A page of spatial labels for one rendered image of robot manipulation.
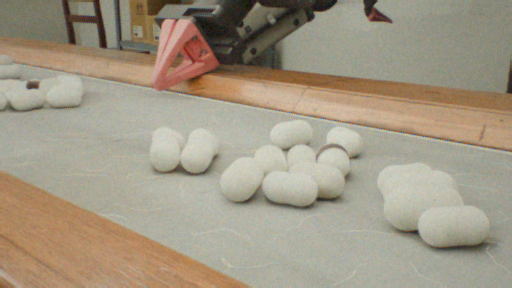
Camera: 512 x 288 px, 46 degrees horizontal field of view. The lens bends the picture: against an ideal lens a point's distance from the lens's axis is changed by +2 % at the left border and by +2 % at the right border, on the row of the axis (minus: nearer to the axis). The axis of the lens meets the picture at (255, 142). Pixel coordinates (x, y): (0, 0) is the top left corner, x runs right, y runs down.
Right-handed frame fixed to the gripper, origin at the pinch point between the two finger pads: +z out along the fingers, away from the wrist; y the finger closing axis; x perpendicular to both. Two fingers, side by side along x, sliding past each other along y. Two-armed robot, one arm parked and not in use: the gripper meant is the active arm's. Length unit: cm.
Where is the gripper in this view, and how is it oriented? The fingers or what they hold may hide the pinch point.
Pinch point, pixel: (159, 82)
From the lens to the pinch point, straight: 66.7
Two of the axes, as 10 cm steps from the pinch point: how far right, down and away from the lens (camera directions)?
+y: 7.1, 1.6, -6.8
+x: 4.5, 6.4, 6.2
